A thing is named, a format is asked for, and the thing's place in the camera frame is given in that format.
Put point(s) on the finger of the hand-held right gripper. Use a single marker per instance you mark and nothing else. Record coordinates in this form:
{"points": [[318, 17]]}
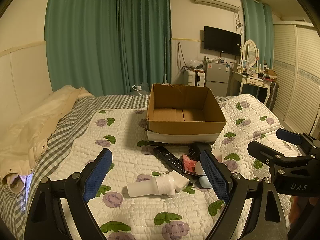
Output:
{"points": [[262, 152], [288, 136]]}

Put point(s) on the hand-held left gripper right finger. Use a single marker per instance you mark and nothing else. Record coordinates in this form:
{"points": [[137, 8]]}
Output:
{"points": [[215, 177]]}

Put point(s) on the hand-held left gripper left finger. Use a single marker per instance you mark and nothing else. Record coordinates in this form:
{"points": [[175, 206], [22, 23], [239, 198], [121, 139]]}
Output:
{"points": [[97, 177]]}

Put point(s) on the light blue egg-shaped case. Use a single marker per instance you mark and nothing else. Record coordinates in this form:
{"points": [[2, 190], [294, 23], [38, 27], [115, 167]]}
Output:
{"points": [[204, 181]]}

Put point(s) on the small white round container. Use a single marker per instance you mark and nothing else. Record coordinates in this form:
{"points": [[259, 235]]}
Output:
{"points": [[199, 167]]}

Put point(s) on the red wallet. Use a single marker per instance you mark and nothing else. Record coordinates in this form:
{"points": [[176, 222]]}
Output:
{"points": [[190, 165]]}

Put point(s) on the black comb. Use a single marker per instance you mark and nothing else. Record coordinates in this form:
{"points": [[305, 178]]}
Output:
{"points": [[196, 150]]}

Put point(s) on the white power adapter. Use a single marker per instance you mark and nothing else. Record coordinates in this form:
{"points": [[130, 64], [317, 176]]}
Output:
{"points": [[181, 180]]}

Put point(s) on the white plastic bottle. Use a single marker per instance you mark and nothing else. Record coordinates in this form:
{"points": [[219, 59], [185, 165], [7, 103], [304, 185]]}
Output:
{"points": [[145, 187]]}

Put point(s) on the black remote control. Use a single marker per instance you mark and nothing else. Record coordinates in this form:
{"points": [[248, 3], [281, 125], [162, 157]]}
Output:
{"points": [[168, 158]]}

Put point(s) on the brown cardboard box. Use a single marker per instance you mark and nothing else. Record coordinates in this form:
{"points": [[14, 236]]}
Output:
{"points": [[185, 130]]}

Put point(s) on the person's right forearm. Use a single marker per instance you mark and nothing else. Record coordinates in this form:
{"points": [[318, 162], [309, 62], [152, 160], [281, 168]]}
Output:
{"points": [[298, 211]]}

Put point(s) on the white floral quilt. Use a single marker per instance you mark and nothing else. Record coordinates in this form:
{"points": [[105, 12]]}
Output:
{"points": [[125, 142]]}

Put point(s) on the dark suitcase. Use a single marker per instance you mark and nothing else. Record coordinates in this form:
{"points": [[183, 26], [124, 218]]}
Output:
{"points": [[272, 95]]}

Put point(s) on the grey checkered bed sheet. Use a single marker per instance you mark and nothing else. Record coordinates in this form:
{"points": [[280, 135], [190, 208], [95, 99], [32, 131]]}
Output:
{"points": [[62, 135]]}

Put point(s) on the white louvred wardrobe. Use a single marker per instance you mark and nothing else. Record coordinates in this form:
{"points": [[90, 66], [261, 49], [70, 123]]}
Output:
{"points": [[295, 75]]}

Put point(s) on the white vanity table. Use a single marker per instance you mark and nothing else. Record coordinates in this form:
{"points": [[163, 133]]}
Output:
{"points": [[250, 81]]}

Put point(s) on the cream padded jacket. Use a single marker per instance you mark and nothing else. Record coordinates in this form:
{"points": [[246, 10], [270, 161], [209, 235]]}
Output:
{"points": [[30, 130]]}

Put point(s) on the silver refrigerator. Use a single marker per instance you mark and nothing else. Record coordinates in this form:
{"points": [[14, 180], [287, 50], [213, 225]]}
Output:
{"points": [[217, 77]]}

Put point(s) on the oval vanity mirror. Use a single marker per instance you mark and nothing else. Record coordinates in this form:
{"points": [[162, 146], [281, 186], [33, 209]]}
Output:
{"points": [[250, 51]]}

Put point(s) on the clear water jug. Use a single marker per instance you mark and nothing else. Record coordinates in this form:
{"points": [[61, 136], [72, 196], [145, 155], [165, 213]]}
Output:
{"points": [[140, 91]]}

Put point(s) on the white suitcase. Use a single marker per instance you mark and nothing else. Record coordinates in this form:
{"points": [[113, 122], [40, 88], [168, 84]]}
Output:
{"points": [[193, 77]]}

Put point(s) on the green curtain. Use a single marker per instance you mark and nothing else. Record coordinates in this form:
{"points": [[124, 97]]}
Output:
{"points": [[257, 30], [82, 40], [145, 35]]}

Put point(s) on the clear plastic bag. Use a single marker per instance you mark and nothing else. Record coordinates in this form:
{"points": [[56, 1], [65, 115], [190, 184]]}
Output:
{"points": [[195, 63]]}

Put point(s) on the white pole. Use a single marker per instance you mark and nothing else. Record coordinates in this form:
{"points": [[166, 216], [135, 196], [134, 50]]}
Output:
{"points": [[165, 60]]}

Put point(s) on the black wall television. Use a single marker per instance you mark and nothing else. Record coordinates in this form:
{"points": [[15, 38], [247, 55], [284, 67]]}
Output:
{"points": [[221, 40]]}

